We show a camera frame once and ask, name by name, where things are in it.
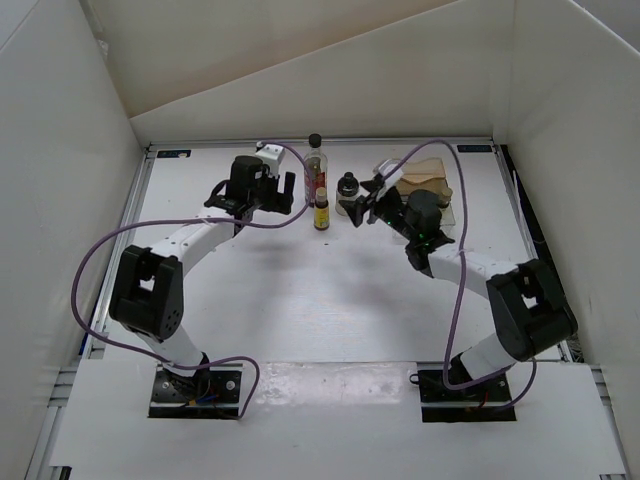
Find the white powder shaker jar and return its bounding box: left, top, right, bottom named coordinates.
left=335, top=172, right=360, bottom=216

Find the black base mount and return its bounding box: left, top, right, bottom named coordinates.
left=148, top=366, right=242, bottom=420
left=409, top=369, right=516, bottom=424

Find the clear tiered organizer rack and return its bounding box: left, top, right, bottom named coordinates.
left=395, top=157, right=456, bottom=235

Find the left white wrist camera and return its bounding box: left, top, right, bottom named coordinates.
left=255, top=141, right=285, bottom=170

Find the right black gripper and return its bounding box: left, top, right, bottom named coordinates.
left=338, top=180, right=417, bottom=243

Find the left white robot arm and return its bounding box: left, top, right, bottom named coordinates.
left=109, top=144, right=295, bottom=400

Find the left blue table sticker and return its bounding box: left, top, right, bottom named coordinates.
left=156, top=149, right=191, bottom=159

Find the tall dark sauce bottle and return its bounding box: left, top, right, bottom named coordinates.
left=304, top=133, right=328, bottom=207

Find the blue table sticker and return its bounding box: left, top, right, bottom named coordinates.
left=457, top=144, right=494, bottom=153
left=156, top=149, right=191, bottom=159

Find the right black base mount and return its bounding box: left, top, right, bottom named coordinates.
left=409, top=369, right=516, bottom=424

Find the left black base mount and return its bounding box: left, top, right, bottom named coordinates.
left=148, top=366, right=242, bottom=420

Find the purple cable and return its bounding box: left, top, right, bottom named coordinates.
left=379, top=138, right=539, bottom=412
left=72, top=139, right=311, bottom=420

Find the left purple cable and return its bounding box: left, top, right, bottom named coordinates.
left=72, top=139, right=311, bottom=420

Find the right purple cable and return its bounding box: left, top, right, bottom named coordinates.
left=379, top=138, right=539, bottom=412

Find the right blue table sticker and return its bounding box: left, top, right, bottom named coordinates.
left=457, top=144, right=494, bottom=153

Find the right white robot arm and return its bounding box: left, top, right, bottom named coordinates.
left=341, top=176, right=578, bottom=400

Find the small yellow label bottle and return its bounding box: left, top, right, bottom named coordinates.
left=314, top=187, right=330, bottom=231

